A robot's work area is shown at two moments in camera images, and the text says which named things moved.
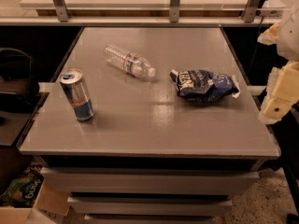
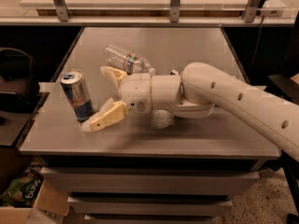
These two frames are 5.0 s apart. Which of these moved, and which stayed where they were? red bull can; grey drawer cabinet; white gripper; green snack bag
Moved: white gripper
Stayed: green snack bag; grey drawer cabinet; red bull can
